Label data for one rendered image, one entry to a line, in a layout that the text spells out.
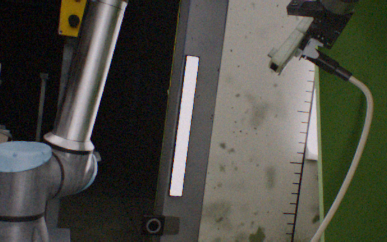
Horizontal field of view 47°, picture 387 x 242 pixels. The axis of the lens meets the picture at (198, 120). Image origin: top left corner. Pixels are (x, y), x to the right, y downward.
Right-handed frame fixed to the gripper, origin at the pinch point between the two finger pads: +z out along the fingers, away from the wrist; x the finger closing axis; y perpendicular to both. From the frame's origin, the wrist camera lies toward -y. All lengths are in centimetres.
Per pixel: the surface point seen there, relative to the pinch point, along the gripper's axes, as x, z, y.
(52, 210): -57, 110, -59
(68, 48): -5, 68, -92
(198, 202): -19, 96, -5
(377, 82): 33, 27, 28
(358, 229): -6, 59, 53
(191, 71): 15, 59, -38
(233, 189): -4, 94, 4
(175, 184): -21, 87, -18
